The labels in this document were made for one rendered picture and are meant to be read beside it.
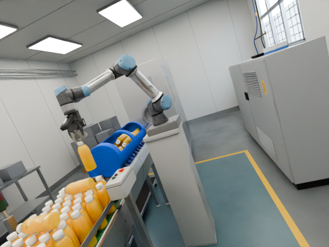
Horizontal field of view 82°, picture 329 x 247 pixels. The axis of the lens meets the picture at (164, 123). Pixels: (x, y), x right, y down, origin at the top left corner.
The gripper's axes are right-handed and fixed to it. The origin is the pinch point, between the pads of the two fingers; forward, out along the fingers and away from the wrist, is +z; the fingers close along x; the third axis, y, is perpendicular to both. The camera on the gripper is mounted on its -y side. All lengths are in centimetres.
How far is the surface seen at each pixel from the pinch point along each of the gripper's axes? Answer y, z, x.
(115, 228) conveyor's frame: -16, 50, -13
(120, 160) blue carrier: 34.2, 26.4, 0.2
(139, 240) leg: 25, 93, 5
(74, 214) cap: -31.9, 27.7, -8.7
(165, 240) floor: 66, 132, 6
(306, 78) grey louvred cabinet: 106, 19, -167
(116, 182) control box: -11.3, 25.7, -21.4
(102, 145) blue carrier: 32.7, 10.9, 9.4
